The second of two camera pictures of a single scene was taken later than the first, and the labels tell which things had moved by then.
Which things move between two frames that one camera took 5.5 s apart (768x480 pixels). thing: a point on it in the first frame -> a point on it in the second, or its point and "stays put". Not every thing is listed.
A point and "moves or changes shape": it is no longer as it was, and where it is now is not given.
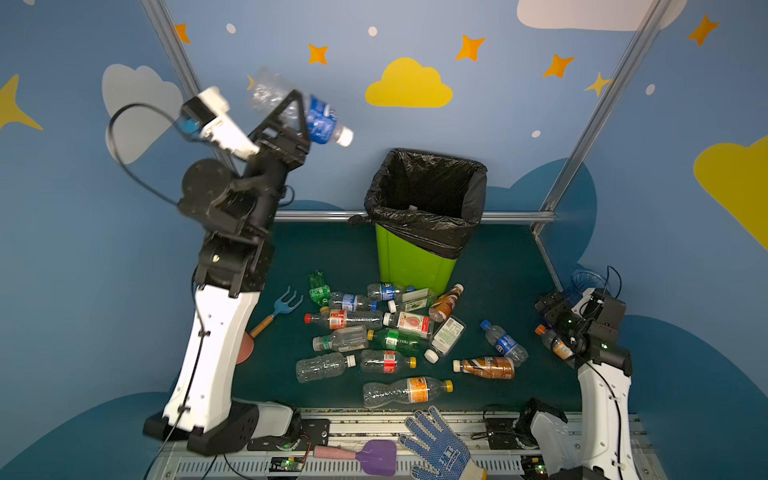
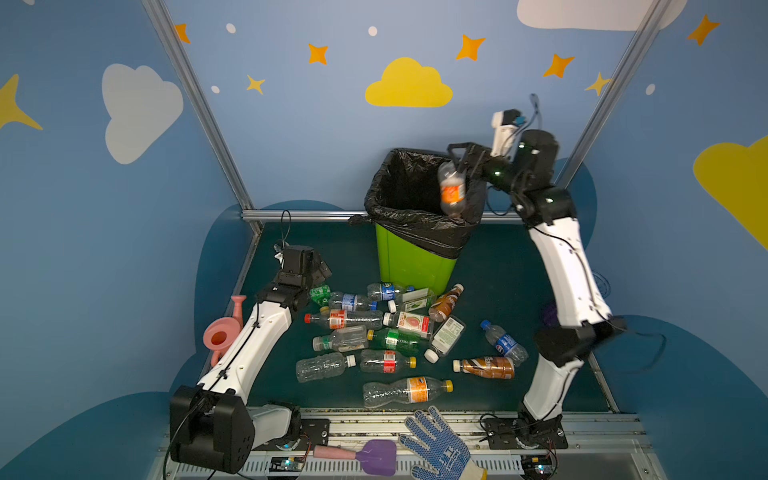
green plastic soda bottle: [319, 292] stays put
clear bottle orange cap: [554, 343] moves or changes shape
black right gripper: [556, 306] -> [475, 159]
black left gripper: [282, 142] -> [321, 267]
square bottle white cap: [447, 336] stays put
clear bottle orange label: [409, 390] stays put
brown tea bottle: [485, 367] stays put
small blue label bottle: [498, 337] stays put
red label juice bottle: [415, 324] stays put
